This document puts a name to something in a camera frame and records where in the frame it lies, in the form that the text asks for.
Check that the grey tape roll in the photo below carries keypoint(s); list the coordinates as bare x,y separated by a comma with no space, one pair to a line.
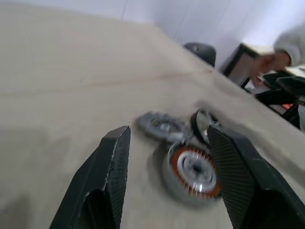
190,171

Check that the black framed side table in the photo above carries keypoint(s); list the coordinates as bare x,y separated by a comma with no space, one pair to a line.
238,66

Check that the round grey motor lid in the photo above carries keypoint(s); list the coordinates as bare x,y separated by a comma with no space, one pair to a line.
194,124

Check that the person's bare hand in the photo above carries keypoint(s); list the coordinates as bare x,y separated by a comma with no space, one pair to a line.
271,62

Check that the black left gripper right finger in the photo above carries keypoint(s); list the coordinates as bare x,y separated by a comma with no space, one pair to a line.
250,186

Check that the dark folding chair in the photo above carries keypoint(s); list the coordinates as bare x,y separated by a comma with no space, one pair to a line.
201,51

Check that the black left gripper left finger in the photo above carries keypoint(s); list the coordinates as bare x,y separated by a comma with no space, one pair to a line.
95,181

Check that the grey spoked rotor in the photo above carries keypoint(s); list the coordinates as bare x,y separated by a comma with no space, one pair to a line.
162,126

